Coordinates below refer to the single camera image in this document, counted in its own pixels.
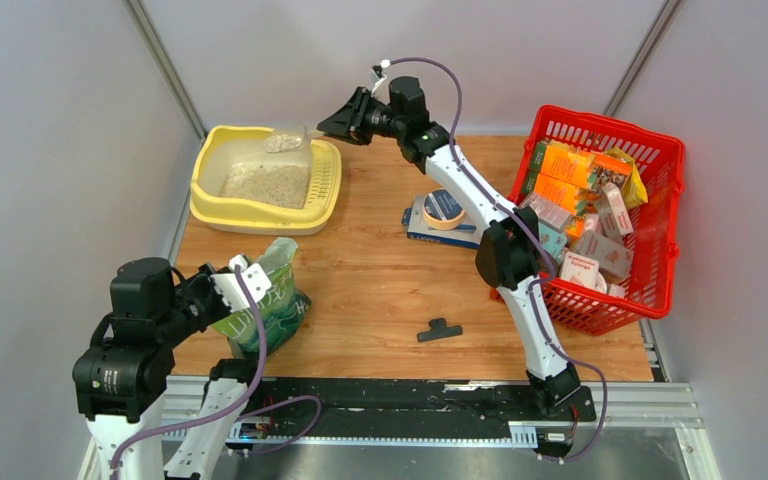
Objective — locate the green cat litter bag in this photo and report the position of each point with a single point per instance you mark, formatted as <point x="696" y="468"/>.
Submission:
<point x="283" y="307"/>

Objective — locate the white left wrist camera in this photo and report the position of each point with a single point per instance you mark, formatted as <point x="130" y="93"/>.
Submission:
<point x="243" y="283"/>

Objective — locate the yellow litter box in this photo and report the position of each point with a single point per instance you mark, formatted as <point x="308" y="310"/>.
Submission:
<point x="237" y="187"/>

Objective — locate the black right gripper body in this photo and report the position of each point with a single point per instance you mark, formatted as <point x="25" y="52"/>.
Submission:
<point x="384" y="124"/>

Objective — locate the aluminium frame rail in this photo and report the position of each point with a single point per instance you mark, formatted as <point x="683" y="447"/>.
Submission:
<point x="643" y="431"/>

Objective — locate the orange green box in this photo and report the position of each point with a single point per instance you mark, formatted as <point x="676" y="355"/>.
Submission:
<point x="571" y="177"/>

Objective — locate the black bag clip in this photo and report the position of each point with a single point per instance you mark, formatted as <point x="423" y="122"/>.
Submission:
<point x="438" y="329"/>

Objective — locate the yellow snack bag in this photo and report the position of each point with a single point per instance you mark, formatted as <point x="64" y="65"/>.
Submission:
<point x="634" y="191"/>

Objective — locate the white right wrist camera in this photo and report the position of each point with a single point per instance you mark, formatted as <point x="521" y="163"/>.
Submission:
<point x="379" y="75"/>

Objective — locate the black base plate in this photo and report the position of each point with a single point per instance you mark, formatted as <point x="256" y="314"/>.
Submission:
<point x="404" y="409"/>

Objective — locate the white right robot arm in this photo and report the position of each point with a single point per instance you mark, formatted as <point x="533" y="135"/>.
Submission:
<point x="508" y="252"/>

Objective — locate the teal packet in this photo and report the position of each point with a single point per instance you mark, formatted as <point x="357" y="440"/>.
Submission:
<point x="552" y="240"/>

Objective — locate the clear plastic scoop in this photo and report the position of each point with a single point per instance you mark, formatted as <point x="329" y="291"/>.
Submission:
<point x="290" y="138"/>

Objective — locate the blue white card package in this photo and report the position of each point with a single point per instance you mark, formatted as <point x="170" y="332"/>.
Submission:
<point x="465" y="235"/>

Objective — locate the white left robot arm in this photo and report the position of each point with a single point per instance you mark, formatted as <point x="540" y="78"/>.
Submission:
<point x="122" y="378"/>

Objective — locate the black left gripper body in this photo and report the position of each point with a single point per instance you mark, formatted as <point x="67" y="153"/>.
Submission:
<point x="198" y="301"/>

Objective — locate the pink white box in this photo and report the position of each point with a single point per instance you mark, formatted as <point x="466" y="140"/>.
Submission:
<point x="615" y="217"/>

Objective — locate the grey labelled box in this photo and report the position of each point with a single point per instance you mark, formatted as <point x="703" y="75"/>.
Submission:
<point x="550" y="213"/>

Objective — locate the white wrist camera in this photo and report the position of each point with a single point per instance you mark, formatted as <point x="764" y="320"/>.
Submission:
<point x="243" y="283"/>
<point x="379" y="75"/>

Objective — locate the red plastic basket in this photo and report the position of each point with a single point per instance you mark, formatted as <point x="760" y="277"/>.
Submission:
<point x="649" y="288"/>

